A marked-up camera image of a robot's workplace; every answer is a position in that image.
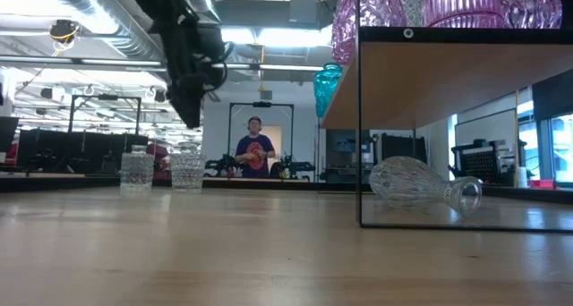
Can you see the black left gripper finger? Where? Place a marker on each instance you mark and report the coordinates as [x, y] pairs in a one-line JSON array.
[[190, 107]]

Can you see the teal textured glass vase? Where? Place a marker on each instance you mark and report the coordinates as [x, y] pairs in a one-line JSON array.
[[326, 91]]

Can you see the pink tall diamond-cut vase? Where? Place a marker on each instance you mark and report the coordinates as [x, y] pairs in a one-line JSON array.
[[344, 28]]

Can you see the clear fluted glass vase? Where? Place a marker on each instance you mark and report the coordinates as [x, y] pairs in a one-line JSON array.
[[407, 185]]

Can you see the wooden shelf black metal frame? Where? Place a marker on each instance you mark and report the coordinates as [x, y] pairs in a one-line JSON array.
[[447, 82]]

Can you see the pink wide glass vase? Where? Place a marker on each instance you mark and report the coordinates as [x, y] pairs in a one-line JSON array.
[[465, 11]]

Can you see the black background robot arm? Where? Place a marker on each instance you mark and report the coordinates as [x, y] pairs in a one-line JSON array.
[[291, 167], [221, 165]]

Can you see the red background object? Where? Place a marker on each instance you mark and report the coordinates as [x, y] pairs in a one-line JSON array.
[[161, 160]]

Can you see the clear diamond-cut glass jar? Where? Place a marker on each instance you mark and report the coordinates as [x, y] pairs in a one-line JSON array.
[[188, 172]]

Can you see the person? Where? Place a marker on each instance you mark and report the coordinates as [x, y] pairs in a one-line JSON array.
[[255, 154]]

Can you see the bright ceiling light panel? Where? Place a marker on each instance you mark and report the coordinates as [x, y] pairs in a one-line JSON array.
[[277, 36]]

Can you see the clear necked glass jar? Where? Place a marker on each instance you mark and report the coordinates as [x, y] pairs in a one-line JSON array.
[[136, 176]]

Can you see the linear ceiling light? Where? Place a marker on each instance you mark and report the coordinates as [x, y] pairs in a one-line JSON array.
[[286, 67]]

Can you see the grey ceiling box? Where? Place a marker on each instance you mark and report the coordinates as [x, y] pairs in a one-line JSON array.
[[309, 11]]

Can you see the black round ceiling sensor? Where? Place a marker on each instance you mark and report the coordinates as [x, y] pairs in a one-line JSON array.
[[64, 31]]

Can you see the black cabinet machine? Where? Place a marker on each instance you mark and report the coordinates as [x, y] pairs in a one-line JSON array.
[[342, 154]]

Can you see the black panel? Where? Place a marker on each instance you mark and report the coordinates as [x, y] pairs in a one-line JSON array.
[[403, 145]]

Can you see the black pegboard rack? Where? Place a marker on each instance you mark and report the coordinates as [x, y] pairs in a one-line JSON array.
[[481, 163]]

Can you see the white cup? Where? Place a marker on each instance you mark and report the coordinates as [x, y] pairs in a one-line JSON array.
[[522, 177]]

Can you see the red box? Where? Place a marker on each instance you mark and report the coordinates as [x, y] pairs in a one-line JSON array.
[[541, 184]]

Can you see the bright window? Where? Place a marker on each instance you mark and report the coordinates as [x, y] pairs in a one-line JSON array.
[[561, 149]]

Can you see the silver ventilation duct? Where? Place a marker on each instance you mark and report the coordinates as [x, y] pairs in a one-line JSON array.
[[134, 44]]

